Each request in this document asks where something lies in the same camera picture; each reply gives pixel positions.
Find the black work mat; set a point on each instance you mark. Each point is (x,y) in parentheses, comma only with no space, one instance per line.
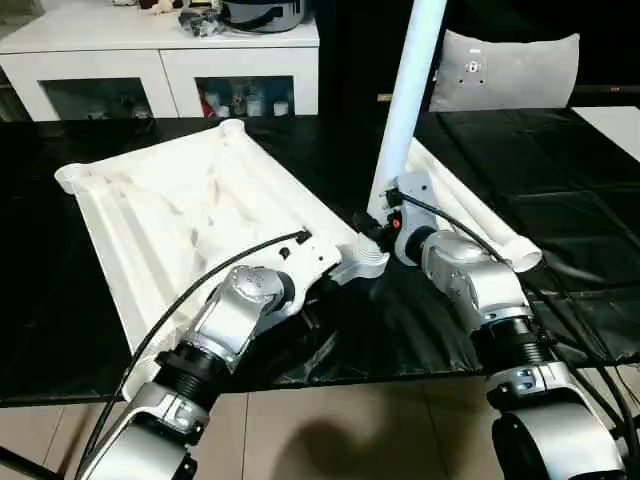
(550,175)

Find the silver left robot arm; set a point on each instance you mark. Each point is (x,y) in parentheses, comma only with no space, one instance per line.
(235,305)

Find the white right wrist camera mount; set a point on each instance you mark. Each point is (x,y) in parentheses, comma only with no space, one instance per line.
(412,200)

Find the grey helmet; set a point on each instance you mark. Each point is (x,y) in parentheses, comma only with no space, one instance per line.
(260,15)

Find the white glass-door cabinet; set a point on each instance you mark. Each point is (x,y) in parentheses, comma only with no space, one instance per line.
(150,55)

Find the black clutter pile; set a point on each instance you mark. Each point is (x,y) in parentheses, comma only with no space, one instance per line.
(200,22)

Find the grey cushion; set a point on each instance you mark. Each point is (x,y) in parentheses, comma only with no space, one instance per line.
(525,75)

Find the black stand base bar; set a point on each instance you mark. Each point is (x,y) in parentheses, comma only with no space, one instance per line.
(25,462)

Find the beige plush toy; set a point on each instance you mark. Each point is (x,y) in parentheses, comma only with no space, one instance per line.
(160,6)

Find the white plastic table top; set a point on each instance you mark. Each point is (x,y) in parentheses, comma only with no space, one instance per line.
(175,200)

